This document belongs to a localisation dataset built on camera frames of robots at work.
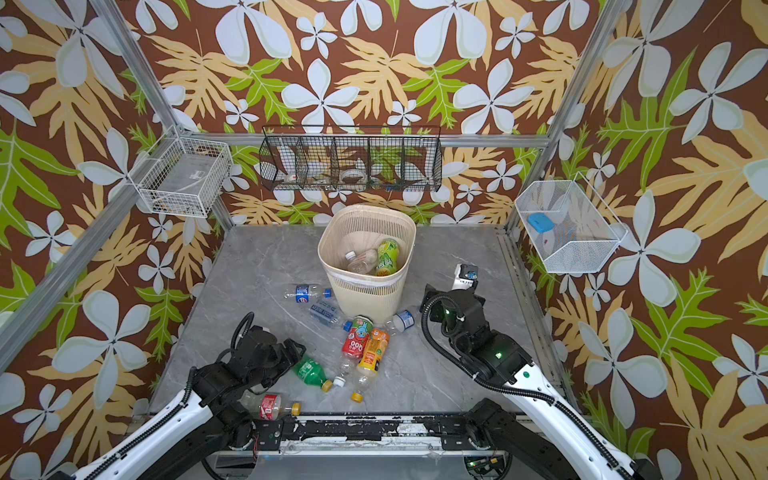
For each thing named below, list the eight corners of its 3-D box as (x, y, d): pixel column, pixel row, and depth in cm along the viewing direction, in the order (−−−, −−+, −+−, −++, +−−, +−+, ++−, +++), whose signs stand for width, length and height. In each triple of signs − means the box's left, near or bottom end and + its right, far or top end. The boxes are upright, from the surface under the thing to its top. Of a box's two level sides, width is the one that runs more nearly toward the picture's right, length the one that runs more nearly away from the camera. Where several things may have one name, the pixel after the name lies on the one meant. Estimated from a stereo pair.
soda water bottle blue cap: (310, 316, 96) (308, 309, 93) (319, 304, 99) (317, 297, 96) (348, 335, 92) (347, 328, 89) (356, 321, 95) (355, 314, 92)
